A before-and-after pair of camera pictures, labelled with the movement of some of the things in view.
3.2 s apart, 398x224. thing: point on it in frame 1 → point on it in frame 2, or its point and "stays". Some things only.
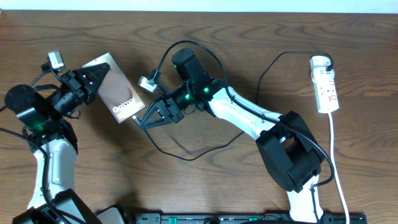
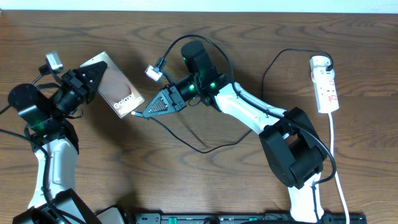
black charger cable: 331,60 → 184,142
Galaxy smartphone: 116,91 stays
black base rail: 241,218 stays
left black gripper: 76,86 stays
